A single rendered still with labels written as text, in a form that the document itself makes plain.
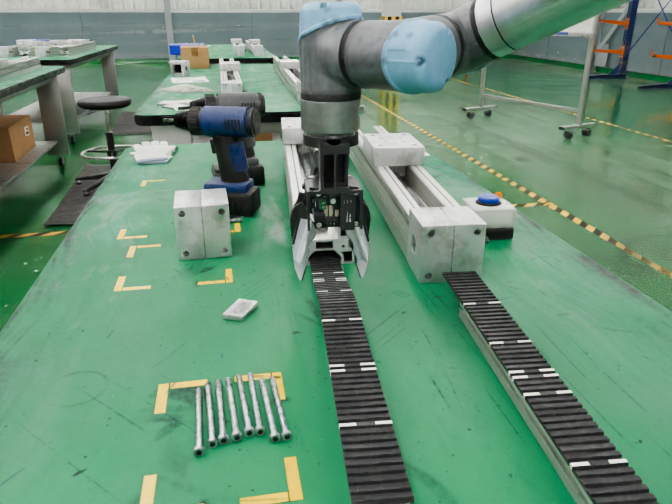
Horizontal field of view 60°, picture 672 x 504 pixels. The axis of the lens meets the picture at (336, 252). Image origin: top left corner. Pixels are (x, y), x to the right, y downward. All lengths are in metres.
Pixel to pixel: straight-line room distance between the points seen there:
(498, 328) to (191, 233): 0.53
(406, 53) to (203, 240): 0.53
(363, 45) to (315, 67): 0.08
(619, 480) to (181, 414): 0.42
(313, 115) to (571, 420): 0.44
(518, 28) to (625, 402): 0.43
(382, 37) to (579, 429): 0.44
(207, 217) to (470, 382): 0.53
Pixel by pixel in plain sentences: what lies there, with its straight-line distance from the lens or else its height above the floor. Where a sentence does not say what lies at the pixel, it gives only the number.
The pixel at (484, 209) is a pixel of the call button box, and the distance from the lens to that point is 1.11.
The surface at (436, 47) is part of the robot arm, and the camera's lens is 0.65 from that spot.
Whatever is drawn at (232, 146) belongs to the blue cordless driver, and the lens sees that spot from 1.21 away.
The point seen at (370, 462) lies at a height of 0.81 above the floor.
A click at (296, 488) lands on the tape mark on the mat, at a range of 0.56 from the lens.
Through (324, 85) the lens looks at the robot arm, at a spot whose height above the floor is 1.09.
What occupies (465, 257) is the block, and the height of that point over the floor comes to 0.82.
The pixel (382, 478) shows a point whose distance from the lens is 0.52.
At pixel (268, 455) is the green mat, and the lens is 0.60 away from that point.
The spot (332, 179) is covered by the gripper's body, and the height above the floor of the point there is 0.98.
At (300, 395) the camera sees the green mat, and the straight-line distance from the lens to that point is 0.67.
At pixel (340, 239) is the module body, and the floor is 0.82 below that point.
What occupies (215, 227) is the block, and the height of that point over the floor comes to 0.83.
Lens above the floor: 1.17
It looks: 22 degrees down
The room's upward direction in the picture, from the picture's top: straight up
